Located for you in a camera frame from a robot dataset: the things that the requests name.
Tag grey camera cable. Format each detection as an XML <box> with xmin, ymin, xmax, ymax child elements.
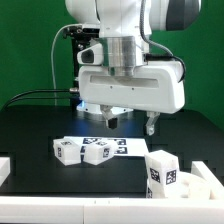
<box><xmin>50</xmin><ymin>23</ymin><xmax>80</xmax><ymax>107</ymax></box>

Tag white round stool seat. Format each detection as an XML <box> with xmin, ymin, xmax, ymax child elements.
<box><xmin>145</xmin><ymin>171</ymin><xmax>214</xmax><ymax>200</ymax></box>

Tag white marker sheet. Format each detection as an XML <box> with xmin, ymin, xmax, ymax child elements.
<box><xmin>68</xmin><ymin>136</ymin><xmax>148</xmax><ymax>157</ymax></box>

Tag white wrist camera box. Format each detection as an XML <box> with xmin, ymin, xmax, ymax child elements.
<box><xmin>77</xmin><ymin>43</ymin><xmax>104</xmax><ymax>65</ymax></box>

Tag white left rail block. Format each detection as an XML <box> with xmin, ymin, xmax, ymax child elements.
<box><xmin>0</xmin><ymin>157</ymin><xmax>10</xmax><ymax>186</ymax></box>

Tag black base cables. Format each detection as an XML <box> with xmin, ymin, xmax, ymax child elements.
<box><xmin>2</xmin><ymin>87</ymin><xmax>83</xmax><ymax>110</ymax></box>

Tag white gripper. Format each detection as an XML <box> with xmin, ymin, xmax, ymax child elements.
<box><xmin>79</xmin><ymin>63</ymin><xmax>185</xmax><ymax>136</ymax></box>

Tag black camera stand pole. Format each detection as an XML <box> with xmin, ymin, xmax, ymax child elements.
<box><xmin>70</xmin><ymin>39</ymin><xmax>82</xmax><ymax>110</ymax></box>

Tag white front rail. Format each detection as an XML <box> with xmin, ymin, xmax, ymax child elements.
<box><xmin>0</xmin><ymin>196</ymin><xmax>224</xmax><ymax>224</ymax></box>

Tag black camera on stand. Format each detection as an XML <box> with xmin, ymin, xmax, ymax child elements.
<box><xmin>62</xmin><ymin>24</ymin><xmax>99</xmax><ymax>39</ymax></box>

